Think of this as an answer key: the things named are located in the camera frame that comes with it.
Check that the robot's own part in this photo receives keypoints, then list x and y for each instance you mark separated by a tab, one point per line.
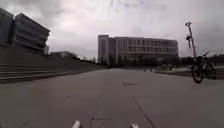
76	124
135	126

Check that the dark tiered building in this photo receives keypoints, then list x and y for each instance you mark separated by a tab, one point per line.
28	33

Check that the low distant building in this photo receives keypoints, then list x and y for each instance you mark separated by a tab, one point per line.
63	54

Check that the parked bicycle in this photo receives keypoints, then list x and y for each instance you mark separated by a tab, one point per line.
201	69

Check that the low dark hedge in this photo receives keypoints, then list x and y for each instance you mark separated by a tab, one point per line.
203	60

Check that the wide grey stone steps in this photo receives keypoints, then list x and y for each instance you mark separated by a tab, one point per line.
30	65

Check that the grey paved plaza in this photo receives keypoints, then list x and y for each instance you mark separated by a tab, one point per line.
113	96

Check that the slanted lamp pole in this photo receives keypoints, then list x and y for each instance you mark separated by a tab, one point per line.
190	38

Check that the large grey block building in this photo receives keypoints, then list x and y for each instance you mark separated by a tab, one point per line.
140	50

